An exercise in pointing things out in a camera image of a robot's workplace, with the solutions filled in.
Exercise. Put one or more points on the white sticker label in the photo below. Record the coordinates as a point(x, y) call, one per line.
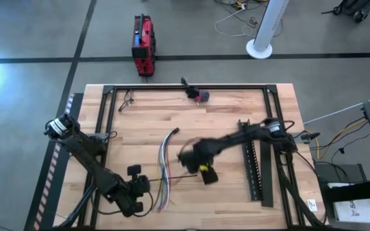
point(312, 205)

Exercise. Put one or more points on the black aluminium table frame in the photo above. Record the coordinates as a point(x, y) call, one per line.
point(188, 87)

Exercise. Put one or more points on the black wheeled equipment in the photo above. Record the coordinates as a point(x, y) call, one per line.
point(355, 6)

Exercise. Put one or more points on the black zip tie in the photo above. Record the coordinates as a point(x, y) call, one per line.
point(175, 177)

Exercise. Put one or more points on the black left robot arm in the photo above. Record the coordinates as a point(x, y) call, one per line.
point(87, 158)

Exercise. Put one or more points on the white printed paper sheet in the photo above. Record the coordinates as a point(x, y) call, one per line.
point(365, 211)

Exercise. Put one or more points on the white tower fan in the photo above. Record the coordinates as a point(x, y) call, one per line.
point(267, 29)

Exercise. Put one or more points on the black red grey tool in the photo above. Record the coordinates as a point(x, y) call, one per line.
point(193, 93)

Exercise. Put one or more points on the red and black toolbox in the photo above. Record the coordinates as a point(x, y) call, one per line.
point(141, 48)

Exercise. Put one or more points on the yellow paper tag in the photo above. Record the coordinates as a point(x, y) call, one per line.
point(203, 167)

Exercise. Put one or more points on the thin grey rod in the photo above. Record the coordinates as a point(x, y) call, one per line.
point(348, 108)

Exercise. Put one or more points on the black raceway cover strip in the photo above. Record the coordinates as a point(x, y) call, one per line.
point(267, 192)

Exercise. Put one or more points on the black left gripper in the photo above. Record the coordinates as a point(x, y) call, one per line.
point(130, 195)

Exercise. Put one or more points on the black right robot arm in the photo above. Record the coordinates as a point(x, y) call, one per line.
point(243, 136)

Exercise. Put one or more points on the black floor box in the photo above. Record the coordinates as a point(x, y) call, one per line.
point(336, 173)

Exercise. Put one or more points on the black horizontal beam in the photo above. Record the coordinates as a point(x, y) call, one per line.
point(358, 192)

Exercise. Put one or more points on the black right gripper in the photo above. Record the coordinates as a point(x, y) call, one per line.
point(201, 154)

